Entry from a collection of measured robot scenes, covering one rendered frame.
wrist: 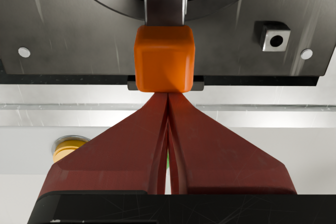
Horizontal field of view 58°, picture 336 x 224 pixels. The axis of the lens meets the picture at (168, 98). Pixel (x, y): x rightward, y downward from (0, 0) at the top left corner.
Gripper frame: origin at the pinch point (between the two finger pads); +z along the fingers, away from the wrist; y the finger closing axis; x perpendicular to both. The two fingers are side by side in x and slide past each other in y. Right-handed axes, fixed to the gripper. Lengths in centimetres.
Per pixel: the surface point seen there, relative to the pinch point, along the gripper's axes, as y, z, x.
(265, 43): -6.5, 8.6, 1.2
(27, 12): 9.1, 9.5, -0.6
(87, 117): 7.0, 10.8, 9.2
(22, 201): 24.5, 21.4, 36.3
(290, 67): -9.0, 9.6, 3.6
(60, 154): 9.7, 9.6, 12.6
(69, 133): 9.0, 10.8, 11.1
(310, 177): -22.2, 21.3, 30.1
